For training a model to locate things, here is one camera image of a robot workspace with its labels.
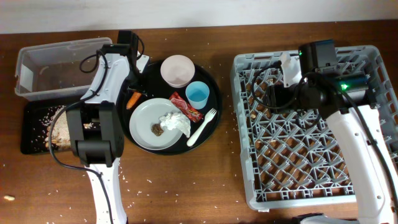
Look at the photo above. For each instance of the white plate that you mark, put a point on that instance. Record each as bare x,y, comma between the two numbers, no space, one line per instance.
145,116

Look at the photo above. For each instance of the grey dishwasher rack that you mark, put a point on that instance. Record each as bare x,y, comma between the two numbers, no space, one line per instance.
288,160

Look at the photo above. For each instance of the orange carrot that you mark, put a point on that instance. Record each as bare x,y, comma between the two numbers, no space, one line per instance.
133,99

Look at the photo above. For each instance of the peanut on table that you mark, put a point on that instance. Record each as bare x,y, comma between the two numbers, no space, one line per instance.
9,197

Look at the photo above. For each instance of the light blue cup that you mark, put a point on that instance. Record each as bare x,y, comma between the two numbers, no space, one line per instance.
197,94

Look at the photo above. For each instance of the white tissue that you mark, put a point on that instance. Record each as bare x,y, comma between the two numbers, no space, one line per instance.
176,120

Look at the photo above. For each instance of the white plastic fork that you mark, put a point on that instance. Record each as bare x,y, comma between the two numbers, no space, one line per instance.
208,117

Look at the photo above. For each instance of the black rectangular tray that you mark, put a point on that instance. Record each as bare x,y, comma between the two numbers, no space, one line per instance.
37,117

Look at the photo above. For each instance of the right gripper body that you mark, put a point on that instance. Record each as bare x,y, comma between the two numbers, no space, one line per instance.
281,96

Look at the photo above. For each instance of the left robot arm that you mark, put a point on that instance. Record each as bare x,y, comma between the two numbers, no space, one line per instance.
95,121

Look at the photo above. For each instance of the brown food scrap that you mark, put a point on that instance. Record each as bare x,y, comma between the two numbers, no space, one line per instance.
157,129

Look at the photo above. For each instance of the pink bowl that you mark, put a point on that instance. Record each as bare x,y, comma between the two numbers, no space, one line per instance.
177,71

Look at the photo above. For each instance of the rice and nutshell pile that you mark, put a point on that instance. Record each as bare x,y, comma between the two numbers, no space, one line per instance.
60,133

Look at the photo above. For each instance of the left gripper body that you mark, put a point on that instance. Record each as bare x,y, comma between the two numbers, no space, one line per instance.
137,81

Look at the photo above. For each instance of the red snack wrapper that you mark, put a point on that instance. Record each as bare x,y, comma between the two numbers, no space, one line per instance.
185,107

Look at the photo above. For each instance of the clear plastic bin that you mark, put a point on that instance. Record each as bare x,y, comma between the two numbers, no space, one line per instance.
53,70

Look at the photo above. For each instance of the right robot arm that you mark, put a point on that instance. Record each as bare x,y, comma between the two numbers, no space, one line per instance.
351,114

